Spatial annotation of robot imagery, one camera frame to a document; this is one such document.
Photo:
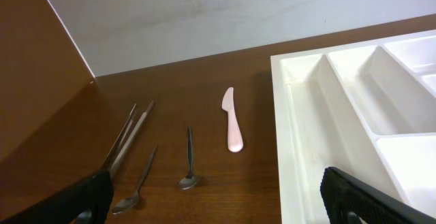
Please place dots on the pink plastic knife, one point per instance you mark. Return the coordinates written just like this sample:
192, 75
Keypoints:
235, 140

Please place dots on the small metal teaspoon left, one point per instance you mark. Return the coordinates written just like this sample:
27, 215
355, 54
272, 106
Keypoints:
133, 200

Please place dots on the metal tweezers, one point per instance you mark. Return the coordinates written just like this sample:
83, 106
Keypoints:
125, 139

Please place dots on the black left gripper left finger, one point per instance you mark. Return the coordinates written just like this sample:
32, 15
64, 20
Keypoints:
86, 201

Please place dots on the small metal teaspoon right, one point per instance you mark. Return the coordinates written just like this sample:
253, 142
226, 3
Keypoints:
191, 179

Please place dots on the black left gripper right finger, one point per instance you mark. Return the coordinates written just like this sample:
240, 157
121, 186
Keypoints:
350, 200

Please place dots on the small metal teaspoon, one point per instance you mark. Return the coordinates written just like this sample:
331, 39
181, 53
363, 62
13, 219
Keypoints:
191, 179
133, 200

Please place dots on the white cutlery tray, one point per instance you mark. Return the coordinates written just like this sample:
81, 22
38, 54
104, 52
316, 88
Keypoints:
367, 108

